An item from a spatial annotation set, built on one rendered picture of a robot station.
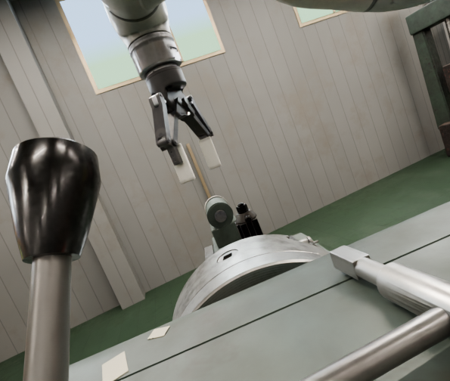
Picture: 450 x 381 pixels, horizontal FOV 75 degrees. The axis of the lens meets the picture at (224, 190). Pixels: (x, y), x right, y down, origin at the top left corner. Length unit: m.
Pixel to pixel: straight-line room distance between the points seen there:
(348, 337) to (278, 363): 0.04
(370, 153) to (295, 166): 1.36
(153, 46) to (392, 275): 0.53
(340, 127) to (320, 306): 4.86
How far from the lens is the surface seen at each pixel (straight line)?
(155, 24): 0.61
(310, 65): 5.00
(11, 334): 4.85
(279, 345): 0.20
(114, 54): 4.41
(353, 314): 0.20
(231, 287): 0.35
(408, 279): 0.19
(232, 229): 1.52
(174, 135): 0.54
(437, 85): 5.70
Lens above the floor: 1.37
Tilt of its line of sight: 7 degrees down
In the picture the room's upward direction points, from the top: 22 degrees counter-clockwise
